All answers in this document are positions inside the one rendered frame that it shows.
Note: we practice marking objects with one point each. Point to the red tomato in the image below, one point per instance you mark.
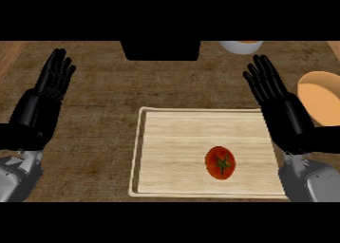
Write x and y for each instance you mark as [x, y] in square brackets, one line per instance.
[220, 163]

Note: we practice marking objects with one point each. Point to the black pot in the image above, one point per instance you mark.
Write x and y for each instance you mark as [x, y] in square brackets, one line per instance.
[161, 50]

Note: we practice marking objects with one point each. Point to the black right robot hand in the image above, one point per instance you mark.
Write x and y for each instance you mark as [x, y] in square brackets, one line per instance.
[285, 114]

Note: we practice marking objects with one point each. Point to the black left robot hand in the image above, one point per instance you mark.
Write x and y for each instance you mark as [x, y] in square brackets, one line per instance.
[37, 107]

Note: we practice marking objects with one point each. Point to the white bowl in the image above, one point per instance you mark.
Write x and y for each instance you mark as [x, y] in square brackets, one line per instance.
[241, 46]

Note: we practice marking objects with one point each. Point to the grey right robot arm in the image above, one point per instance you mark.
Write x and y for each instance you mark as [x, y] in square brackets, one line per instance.
[313, 180]

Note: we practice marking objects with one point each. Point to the pale wooden tray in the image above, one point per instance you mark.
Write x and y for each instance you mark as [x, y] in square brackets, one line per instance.
[195, 152]

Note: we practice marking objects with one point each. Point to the orange bowl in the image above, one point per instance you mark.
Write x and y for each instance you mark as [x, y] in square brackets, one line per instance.
[325, 98]

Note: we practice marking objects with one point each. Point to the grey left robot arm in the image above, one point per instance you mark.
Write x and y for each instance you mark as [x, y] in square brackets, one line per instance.
[14, 177]

